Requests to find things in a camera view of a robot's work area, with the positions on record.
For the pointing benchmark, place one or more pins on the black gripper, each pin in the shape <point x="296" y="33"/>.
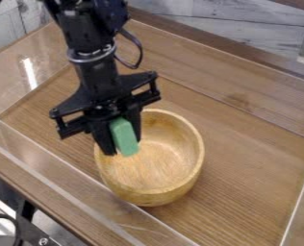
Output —
<point x="107" y="95"/>

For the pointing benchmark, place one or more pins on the green rectangular block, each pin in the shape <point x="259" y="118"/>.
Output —
<point x="124" y="137"/>

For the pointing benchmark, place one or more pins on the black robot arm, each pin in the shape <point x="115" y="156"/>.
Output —
<point x="91" y="23"/>

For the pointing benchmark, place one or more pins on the brown wooden bowl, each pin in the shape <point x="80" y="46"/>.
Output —
<point x="161" y="173"/>

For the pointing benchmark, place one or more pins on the clear acrylic front wall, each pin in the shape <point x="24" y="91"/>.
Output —
<point x="75" y="199"/>

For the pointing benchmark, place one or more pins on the black table leg bracket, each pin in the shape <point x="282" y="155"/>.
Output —
<point x="31" y="234"/>

